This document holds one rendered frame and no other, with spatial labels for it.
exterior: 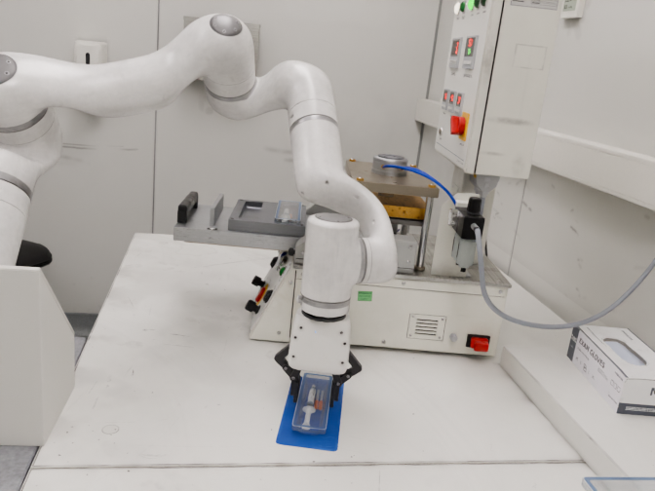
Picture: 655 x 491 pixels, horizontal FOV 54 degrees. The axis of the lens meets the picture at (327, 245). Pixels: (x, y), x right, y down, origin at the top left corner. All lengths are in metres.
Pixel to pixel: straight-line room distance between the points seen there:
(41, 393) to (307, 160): 0.55
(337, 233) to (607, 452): 0.55
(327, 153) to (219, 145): 1.82
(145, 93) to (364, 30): 1.83
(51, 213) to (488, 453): 2.34
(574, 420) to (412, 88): 2.06
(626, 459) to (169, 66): 1.01
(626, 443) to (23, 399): 0.94
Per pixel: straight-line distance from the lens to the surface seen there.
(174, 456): 1.03
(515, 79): 1.32
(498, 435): 1.19
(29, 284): 0.96
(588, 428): 1.20
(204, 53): 1.19
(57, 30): 2.94
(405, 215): 1.37
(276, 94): 1.23
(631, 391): 1.26
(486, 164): 1.32
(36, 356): 1.01
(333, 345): 1.07
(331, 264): 1.00
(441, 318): 1.39
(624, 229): 1.64
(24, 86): 1.19
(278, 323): 1.37
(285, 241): 1.37
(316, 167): 1.09
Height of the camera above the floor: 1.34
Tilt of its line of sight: 16 degrees down
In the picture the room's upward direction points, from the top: 6 degrees clockwise
